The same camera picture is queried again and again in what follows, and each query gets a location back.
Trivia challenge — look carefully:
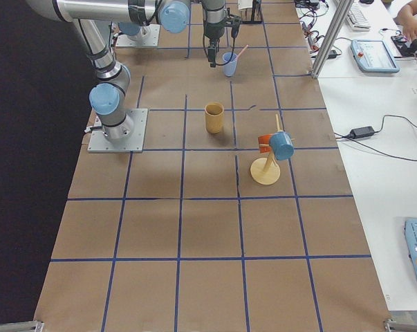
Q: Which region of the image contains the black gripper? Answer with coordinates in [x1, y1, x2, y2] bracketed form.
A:
[203, 6, 226, 67]

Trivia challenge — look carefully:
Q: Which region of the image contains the light blue cup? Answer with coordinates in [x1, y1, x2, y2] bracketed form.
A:
[222, 52, 237, 77]

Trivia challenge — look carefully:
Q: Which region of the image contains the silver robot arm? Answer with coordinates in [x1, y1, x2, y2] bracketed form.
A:
[27, 1, 192, 141]
[118, 22, 150, 42]

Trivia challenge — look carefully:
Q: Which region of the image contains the tan bamboo cup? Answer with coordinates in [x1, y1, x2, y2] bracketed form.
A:
[205, 102, 224, 134]

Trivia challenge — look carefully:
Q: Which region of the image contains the orange cup on rack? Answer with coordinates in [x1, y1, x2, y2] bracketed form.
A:
[258, 133, 273, 154]

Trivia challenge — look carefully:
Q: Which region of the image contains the blue cup on rack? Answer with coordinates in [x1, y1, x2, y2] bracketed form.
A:
[269, 131, 294, 160]

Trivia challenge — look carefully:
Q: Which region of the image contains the wooden cup rack stand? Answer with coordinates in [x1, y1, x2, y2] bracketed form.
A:
[250, 114, 283, 185]

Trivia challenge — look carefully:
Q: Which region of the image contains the person hand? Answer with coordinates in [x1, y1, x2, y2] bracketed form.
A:
[395, 1, 417, 41]

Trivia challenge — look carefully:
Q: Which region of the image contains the black stand at top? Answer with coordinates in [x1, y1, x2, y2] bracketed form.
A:
[237, 0, 263, 24]

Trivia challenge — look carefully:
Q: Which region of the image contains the white keyboard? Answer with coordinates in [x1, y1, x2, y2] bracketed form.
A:
[346, 2, 371, 32]

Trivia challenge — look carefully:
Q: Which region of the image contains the blue teach pendant far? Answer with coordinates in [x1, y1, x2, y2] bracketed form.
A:
[350, 39, 400, 73]

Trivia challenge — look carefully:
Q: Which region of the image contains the black power adapter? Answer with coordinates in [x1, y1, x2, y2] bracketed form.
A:
[348, 126, 376, 140]

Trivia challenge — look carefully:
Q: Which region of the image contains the brown paper table cover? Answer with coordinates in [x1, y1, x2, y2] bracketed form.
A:
[35, 1, 388, 331]

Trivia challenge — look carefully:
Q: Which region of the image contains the black device on table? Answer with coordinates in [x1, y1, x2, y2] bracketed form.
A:
[391, 35, 417, 57]

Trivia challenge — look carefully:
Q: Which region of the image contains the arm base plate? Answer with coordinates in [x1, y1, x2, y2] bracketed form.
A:
[115, 22, 160, 48]
[87, 109, 149, 153]

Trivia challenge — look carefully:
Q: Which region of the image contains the aluminium frame post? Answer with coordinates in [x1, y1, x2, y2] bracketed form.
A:
[311, 0, 353, 79]

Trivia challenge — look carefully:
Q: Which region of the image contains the black power cable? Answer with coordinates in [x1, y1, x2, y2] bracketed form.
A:
[334, 114, 417, 162]

